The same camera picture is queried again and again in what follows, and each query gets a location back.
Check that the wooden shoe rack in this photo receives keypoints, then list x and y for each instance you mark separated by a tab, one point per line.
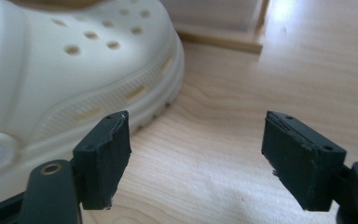
223	34

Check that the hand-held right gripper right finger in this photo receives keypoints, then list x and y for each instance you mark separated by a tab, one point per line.
298	165

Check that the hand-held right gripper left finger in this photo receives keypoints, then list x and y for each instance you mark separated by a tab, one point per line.
105	168

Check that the cream clog shoe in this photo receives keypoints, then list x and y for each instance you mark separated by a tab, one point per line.
74	77

